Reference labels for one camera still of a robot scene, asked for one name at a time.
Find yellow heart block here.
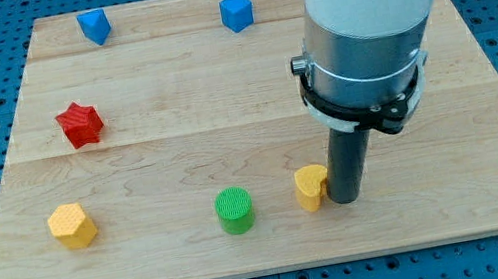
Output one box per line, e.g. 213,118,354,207
294,164,328,212

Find yellow hexagon block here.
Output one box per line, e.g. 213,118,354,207
47,203,98,250

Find red star block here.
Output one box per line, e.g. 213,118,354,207
55,102,104,149

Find green cylinder block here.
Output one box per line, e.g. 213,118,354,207
214,186,255,235

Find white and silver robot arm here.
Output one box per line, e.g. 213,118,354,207
291,0,433,135

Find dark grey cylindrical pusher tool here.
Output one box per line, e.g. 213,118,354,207
326,129,370,204

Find wooden board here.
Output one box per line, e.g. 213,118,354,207
0,0,498,279

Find blue cube block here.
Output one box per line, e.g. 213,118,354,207
219,0,254,33

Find blue triangular prism block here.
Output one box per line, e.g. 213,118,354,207
75,8,112,46

